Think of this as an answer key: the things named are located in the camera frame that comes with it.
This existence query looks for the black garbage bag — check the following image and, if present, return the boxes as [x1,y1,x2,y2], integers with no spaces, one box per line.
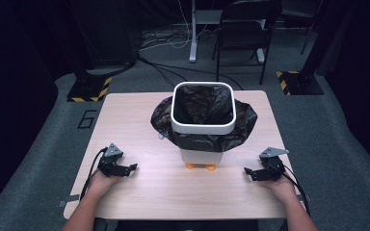
[149,85,258,153]

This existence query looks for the white trash can with face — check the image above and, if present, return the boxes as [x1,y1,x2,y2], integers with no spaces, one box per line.
[157,133,225,172]

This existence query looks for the black stand with striped base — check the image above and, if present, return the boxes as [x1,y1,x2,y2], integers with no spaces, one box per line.
[66,57,139,103]
[276,0,357,96]

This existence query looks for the tangle of floor cables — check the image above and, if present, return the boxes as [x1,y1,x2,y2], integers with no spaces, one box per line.
[138,13,208,54]

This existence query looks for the long black floor cable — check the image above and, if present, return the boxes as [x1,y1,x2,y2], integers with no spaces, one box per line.
[137,55,245,91]

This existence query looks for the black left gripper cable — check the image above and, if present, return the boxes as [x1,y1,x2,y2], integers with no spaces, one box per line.
[79,147,109,201]

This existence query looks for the person's left hand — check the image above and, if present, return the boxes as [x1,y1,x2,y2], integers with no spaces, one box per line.
[90,171,121,195]

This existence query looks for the black folding chair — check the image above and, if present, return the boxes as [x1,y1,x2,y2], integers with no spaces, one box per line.
[211,0,283,86]

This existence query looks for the white desk frame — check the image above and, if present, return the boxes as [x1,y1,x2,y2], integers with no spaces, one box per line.
[188,0,268,64]

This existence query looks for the person's right hand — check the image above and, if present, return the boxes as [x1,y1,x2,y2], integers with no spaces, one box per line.
[259,174,298,203]

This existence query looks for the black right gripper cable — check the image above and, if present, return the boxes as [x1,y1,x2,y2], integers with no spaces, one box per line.
[269,163,312,217]

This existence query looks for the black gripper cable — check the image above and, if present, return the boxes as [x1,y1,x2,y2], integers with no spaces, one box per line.
[269,163,312,217]
[79,147,109,201]

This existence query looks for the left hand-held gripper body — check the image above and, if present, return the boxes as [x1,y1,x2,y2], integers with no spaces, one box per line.
[97,142,124,177]

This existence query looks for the white square bin rim ring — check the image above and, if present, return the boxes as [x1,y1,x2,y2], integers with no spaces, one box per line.
[170,81,238,136]

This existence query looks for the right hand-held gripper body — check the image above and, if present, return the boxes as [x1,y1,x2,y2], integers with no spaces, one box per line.
[258,146,289,181]

